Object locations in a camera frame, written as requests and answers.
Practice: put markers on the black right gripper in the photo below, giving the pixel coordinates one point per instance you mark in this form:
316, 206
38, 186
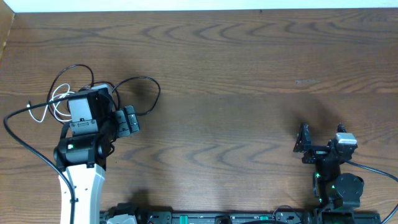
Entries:
319, 149

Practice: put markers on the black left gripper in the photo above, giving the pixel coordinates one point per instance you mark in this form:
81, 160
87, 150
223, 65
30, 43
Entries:
126, 121

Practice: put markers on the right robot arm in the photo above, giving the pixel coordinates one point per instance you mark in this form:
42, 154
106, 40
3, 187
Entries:
338, 193

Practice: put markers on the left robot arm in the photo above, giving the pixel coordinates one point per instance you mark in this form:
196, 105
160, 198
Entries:
84, 145

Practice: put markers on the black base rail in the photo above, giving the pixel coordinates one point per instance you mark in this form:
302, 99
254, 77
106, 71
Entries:
281, 216

